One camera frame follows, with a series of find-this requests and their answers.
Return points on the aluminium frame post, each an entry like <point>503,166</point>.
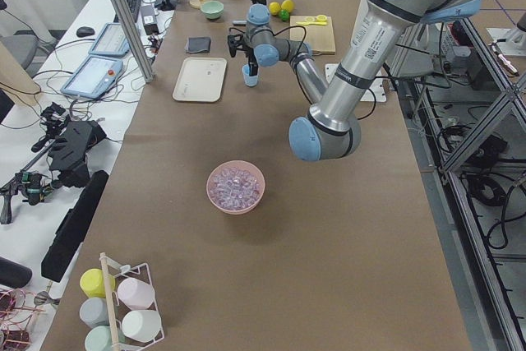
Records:
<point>123,12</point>

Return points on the black computer mouse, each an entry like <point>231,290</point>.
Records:
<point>84,31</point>

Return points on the white wire cup rack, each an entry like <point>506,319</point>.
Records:
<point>114,273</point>

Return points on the blue teach pendant near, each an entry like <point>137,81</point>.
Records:
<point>94,77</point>

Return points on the yellow cup in rack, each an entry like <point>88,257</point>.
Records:
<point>92,283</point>

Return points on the pink cup in rack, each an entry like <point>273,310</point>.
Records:
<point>136,294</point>

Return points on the yellow lemon lower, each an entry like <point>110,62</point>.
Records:
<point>274,8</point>

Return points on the yellow plastic knife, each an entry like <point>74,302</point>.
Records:
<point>307,23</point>

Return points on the light blue cup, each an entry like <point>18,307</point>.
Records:
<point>249,80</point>

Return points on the yellow lemon upper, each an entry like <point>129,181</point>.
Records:
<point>287,5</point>

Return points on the pink bowl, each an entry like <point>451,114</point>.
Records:
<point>243,165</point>

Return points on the blue teach pendant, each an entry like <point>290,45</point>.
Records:
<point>111,42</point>
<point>94,77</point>

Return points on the yellow lemon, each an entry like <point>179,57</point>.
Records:
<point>287,5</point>
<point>274,8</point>

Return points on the clear ice cubes pile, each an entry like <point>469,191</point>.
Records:
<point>234,189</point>

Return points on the white cup in rack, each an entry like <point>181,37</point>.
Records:
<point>141,325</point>

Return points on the green lime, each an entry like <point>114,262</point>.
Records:
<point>284,15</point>

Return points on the blue teach pendant far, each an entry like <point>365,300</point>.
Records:
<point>111,42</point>

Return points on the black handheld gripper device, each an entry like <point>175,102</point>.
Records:
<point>66,142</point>

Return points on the green cup in rack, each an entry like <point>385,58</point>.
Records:
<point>99,339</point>

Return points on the cream rabbit tray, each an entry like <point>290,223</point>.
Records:
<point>200,80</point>

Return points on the grey cup in rack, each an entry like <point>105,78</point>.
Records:
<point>93,312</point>

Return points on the black long bar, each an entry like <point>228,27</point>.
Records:
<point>73,229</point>

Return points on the grey folded cloth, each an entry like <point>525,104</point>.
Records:
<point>198,44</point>

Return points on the mint green bowl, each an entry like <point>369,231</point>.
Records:
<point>212,10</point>

